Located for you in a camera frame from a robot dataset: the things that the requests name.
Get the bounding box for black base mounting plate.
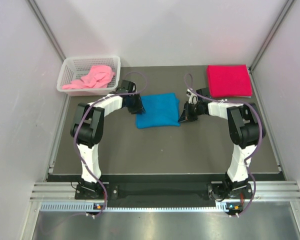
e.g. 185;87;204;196
74;174;252;208

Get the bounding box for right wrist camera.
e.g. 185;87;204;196
186;88;198;105

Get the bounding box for white plastic basket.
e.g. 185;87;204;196
56;55;121;97

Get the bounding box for blue t shirt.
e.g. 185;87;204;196
135;92;180;129

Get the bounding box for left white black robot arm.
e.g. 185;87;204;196
70;80;146;200

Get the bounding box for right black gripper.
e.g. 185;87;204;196
178;101;202;123

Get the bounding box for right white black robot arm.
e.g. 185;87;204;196
178;88;266;202

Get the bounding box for folded red t shirt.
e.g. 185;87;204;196
206;65;253;98

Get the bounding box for pink t shirt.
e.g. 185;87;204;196
62;65;116;90

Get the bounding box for slotted grey cable duct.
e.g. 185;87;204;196
40;202;241;213

